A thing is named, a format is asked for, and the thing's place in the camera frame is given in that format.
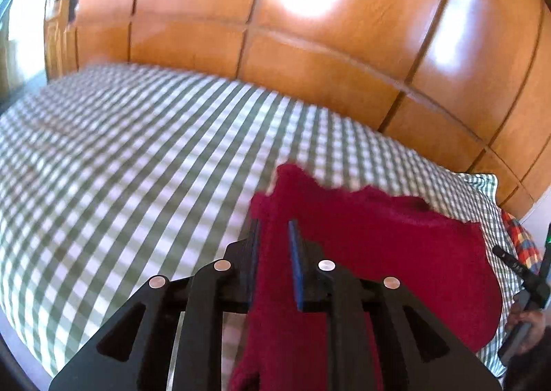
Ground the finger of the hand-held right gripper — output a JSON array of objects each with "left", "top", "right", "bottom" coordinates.
[{"left": 492, "top": 245, "right": 541, "bottom": 288}]

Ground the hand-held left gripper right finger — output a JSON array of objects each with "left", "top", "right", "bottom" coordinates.
[{"left": 287, "top": 219, "right": 503, "bottom": 391}]

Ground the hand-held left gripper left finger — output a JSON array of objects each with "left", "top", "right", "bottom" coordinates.
[{"left": 49, "top": 219, "right": 261, "bottom": 391}]

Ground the dark red knit sweater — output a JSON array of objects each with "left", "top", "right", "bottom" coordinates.
[{"left": 228, "top": 164, "right": 503, "bottom": 391}]

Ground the person's right hand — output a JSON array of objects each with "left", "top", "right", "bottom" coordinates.
[{"left": 506, "top": 308, "right": 549, "bottom": 351}]

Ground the multicoloured plaid cloth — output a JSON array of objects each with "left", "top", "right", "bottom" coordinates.
[{"left": 500, "top": 209, "right": 544, "bottom": 275}]

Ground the green white checkered pillow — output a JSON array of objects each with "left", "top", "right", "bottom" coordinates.
[{"left": 456, "top": 173, "right": 517, "bottom": 245}]

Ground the green white checkered bed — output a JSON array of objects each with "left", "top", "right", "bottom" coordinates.
[{"left": 0, "top": 63, "right": 523, "bottom": 379}]

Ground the wooden panelled wardrobe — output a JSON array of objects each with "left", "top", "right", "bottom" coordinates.
[{"left": 43, "top": 0, "right": 551, "bottom": 219}]

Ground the bright window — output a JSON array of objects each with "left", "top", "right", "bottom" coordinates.
[{"left": 0, "top": 0, "right": 48, "bottom": 103}]

